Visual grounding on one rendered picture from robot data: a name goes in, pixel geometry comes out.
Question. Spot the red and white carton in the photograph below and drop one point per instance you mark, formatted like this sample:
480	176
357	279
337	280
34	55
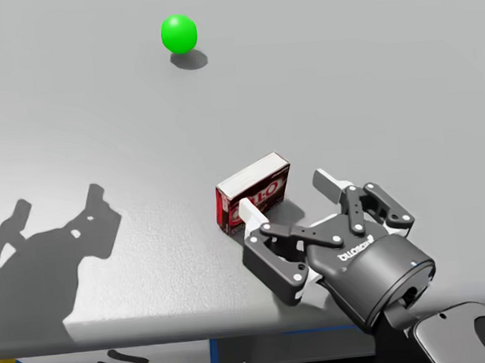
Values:
258	176

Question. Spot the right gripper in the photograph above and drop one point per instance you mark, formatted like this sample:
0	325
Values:
376	276

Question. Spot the small glossy ball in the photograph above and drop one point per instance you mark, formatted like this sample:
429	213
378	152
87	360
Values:
179	34

